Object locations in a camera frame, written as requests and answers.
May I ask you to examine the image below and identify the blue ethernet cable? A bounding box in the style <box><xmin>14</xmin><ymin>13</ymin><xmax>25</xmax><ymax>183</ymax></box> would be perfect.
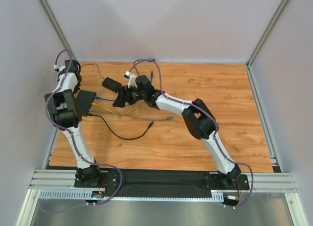
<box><xmin>94</xmin><ymin>70</ymin><xmax>155</xmax><ymax>102</ymax></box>

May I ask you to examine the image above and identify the yellow ethernet cable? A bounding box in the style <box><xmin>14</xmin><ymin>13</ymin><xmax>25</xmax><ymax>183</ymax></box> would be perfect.
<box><xmin>91</xmin><ymin>100</ymin><xmax>141</xmax><ymax>114</ymax></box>

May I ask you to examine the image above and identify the black network switch box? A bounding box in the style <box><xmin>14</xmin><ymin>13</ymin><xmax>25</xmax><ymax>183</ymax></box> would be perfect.
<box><xmin>76</xmin><ymin>90</ymin><xmax>96</xmax><ymax>116</ymax></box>

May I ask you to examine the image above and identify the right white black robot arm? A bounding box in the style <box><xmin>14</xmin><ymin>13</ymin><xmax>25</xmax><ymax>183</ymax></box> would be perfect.
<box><xmin>107</xmin><ymin>75</ymin><xmax>241</xmax><ymax>184</ymax></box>

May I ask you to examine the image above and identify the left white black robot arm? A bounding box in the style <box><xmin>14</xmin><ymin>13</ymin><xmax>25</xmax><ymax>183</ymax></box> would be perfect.
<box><xmin>45</xmin><ymin>60</ymin><xmax>102</xmax><ymax>187</ymax></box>

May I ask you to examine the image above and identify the black power adapter brick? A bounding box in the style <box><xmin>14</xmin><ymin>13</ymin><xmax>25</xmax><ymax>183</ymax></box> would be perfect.
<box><xmin>102</xmin><ymin>77</ymin><xmax>122</xmax><ymax>93</ymax></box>

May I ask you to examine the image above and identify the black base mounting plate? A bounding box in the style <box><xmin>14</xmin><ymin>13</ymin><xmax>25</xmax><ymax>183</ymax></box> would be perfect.
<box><xmin>74</xmin><ymin>168</ymin><xmax>250</xmax><ymax>190</ymax></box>

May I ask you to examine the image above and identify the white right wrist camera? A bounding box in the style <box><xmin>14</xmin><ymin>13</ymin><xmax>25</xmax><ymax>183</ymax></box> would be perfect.
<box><xmin>124</xmin><ymin>71</ymin><xmax>136</xmax><ymax>88</ymax></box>

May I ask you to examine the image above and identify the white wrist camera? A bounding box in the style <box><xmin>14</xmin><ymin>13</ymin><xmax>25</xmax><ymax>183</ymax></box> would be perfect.
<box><xmin>53</xmin><ymin>64</ymin><xmax>66</xmax><ymax>72</ymax></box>
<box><xmin>124</xmin><ymin>71</ymin><xmax>136</xmax><ymax>88</ymax></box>

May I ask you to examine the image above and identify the grey ethernet cable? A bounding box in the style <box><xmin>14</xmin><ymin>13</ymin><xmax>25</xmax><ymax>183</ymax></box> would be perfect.
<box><xmin>88</xmin><ymin>109</ymin><xmax>176</xmax><ymax>121</ymax></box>

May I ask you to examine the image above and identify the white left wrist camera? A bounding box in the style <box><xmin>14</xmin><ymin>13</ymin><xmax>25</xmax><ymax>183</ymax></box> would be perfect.
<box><xmin>53</xmin><ymin>64</ymin><xmax>66</xmax><ymax>72</ymax></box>

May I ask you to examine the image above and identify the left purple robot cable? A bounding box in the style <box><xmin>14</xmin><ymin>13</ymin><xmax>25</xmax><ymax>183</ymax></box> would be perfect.
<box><xmin>40</xmin><ymin>49</ymin><xmax>123</xmax><ymax>213</ymax></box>

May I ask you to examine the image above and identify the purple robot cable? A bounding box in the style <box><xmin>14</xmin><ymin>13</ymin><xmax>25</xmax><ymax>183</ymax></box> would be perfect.
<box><xmin>127</xmin><ymin>59</ymin><xmax>254</xmax><ymax>210</ymax></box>
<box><xmin>40</xmin><ymin>49</ymin><xmax>123</xmax><ymax>213</ymax></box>

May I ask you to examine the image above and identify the black ethernet cable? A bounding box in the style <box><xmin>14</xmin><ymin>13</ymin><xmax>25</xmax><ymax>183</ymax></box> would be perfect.
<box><xmin>82</xmin><ymin>113</ymin><xmax>154</xmax><ymax>140</ymax></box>

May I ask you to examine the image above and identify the black power cord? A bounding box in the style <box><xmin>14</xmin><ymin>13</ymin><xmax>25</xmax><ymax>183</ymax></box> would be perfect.
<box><xmin>80</xmin><ymin>58</ymin><xmax>156</xmax><ymax>80</ymax></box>

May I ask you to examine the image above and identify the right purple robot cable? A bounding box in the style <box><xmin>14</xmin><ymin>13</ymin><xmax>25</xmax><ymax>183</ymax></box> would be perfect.
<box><xmin>127</xmin><ymin>59</ymin><xmax>254</xmax><ymax>210</ymax></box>

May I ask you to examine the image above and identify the grey slotted cable duct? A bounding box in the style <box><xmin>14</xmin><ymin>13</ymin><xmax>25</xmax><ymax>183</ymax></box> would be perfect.
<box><xmin>38</xmin><ymin>189</ymin><xmax>239</xmax><ymax>202</ymax></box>

